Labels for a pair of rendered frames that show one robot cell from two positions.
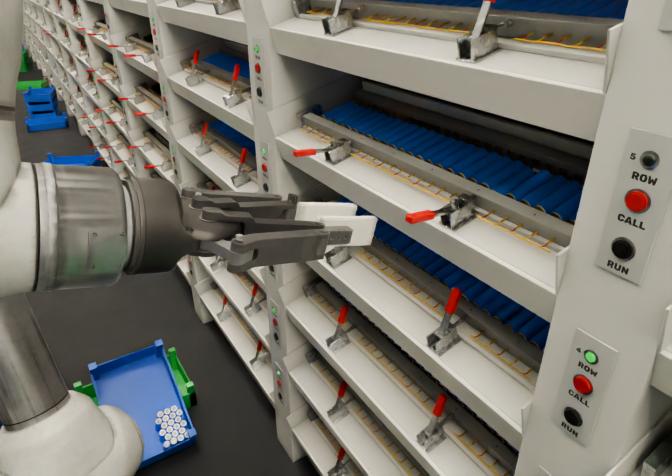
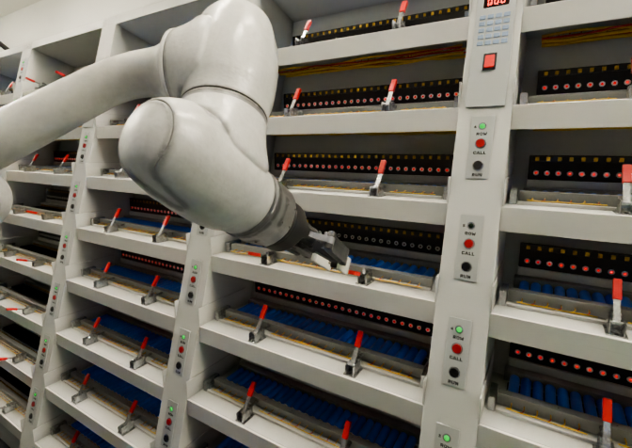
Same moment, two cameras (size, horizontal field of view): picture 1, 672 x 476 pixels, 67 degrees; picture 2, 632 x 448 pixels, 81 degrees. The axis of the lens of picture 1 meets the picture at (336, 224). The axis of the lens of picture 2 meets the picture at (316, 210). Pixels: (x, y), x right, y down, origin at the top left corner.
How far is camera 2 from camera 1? 0.41 m
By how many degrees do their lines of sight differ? 40
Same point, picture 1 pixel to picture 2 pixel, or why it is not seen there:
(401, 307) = (315, 358)
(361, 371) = (270, 432)
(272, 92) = not seen: hidden behind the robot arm
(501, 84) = (395, 204)
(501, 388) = (399, 387)
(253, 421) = not seen: outside the picture
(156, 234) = (300, 218)
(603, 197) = (452, 246)
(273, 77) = not seen: hidden behind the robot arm
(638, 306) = (477, 293)
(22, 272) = (264, 209)
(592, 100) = (441, 206)
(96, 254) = (285, 216)
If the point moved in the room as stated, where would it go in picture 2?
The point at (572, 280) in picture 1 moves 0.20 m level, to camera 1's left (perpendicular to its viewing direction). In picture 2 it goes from (443, 291) to (355, 282)
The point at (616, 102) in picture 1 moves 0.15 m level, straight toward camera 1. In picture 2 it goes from (452, 205) to (485, 196)
